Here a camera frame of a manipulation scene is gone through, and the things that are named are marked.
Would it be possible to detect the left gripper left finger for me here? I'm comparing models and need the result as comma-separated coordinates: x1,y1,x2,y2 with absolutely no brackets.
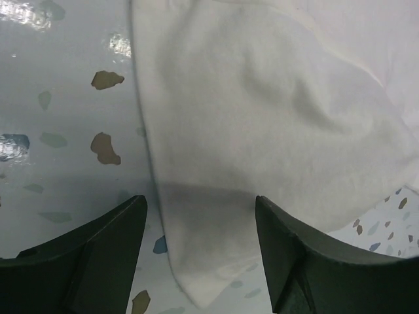
1,196,147,313

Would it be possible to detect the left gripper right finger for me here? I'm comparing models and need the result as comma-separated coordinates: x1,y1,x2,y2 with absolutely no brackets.
255,196,418,313

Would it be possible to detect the white t shirt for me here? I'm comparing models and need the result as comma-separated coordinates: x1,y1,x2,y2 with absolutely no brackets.
132,1,418,308

